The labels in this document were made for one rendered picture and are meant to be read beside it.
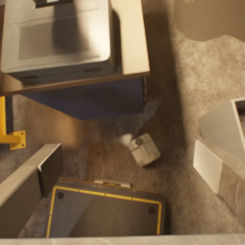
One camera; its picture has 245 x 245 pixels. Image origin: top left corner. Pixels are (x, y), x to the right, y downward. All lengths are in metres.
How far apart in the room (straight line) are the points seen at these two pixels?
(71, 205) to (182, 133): 0.91
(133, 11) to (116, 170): 1.11
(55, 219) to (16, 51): 0.99
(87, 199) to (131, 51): 0.89
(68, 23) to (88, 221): 1.01
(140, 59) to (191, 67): 1.11
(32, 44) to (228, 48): 1.48
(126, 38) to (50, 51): 0.19
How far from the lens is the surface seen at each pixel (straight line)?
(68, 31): 0.45
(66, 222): 1.21
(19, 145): 1.72
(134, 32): 0.49
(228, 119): 0.94
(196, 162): 0.17
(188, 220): 1.47
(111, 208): 1.10
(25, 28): 0.51
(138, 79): 0.63
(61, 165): 0.16
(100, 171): 1.40
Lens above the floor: 1.34
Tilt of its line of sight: 78 degrees down
